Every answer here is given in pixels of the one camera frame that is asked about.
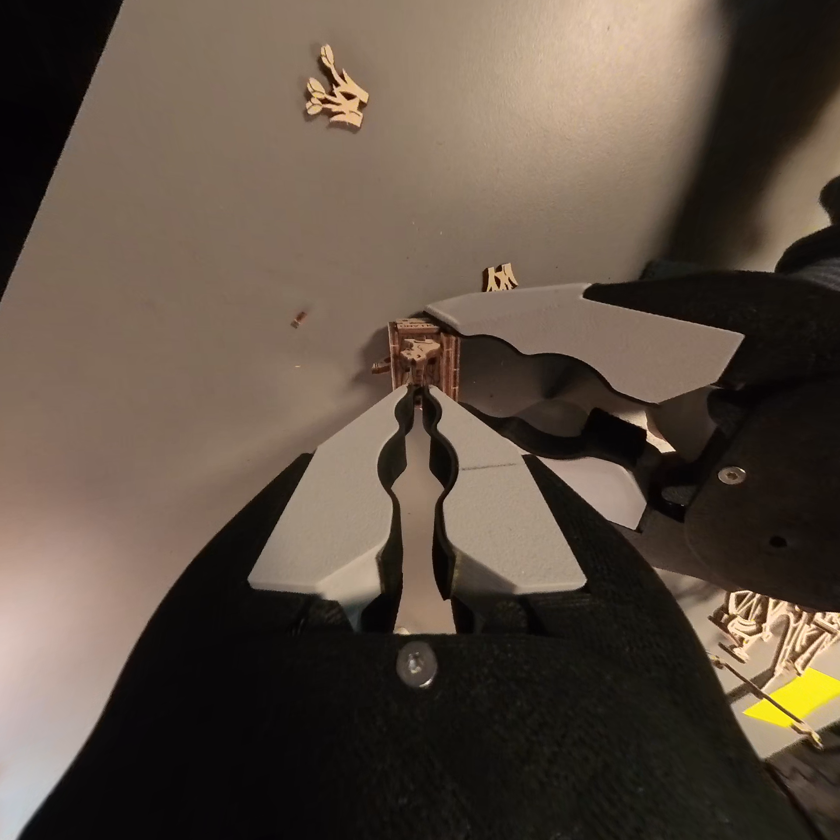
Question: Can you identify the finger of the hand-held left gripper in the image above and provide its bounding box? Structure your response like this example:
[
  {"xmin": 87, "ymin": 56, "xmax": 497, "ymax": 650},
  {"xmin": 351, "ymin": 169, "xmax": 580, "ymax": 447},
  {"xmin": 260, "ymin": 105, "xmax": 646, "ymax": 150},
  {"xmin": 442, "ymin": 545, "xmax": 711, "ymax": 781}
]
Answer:
[
  {"xmin": 424, "ymin": 282, "xmax": 747, "ymax": 406},
  {"xmin": 459, "ymin": 399, "xmax": 677, "ymax": 532}
]

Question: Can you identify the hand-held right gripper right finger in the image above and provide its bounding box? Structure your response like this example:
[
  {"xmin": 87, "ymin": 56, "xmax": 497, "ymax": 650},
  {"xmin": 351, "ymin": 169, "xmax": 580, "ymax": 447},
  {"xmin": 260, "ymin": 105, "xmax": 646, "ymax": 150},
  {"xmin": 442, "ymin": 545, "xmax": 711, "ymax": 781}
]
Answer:
[{"xmin": 419, "ymin": 384, "xmax": 588, "ymax": 633}]

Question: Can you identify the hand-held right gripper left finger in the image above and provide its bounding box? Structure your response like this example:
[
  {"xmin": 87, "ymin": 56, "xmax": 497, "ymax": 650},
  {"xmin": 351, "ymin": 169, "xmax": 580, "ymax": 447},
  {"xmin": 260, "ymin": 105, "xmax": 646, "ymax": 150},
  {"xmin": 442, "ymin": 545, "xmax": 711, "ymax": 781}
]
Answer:
[{"xmin": 247, "ymin": 384, "xmax": 414, "ymax": 633}]

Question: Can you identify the small wooden crate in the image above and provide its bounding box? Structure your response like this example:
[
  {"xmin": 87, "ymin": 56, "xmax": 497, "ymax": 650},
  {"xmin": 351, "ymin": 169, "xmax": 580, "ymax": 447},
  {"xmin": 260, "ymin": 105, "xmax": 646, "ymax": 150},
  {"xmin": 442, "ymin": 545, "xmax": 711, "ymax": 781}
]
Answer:
[{"xmin": 371, "ymin": 318, "xmax": 462, "ymax": 399}]

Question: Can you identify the small wooden figure piece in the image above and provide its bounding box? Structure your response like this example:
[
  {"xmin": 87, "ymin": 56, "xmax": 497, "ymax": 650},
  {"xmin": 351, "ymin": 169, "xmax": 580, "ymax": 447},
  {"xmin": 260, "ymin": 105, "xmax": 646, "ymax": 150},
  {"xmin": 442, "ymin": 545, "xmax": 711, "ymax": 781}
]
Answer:
[{"xmin": 400, "ymin": 336, "xmax": 441, "ymax": 371}]

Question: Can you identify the wooden bicycle model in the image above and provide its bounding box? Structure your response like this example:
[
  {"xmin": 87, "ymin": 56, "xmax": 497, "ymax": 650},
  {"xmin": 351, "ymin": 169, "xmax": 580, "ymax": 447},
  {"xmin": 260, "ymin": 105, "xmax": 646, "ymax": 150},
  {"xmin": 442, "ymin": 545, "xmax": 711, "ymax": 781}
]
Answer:
[{"xmin": 705, "ymin": 587, "xmax": 840, "ymax": 750}]

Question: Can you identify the yellow paper sheet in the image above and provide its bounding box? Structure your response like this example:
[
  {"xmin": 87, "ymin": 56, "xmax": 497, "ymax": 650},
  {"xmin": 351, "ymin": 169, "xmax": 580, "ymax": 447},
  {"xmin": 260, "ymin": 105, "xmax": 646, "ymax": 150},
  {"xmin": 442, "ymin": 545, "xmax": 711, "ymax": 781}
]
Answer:
[{"xmin": 742, "ymin": 669, "xmax": 840, "ymax": 729}]

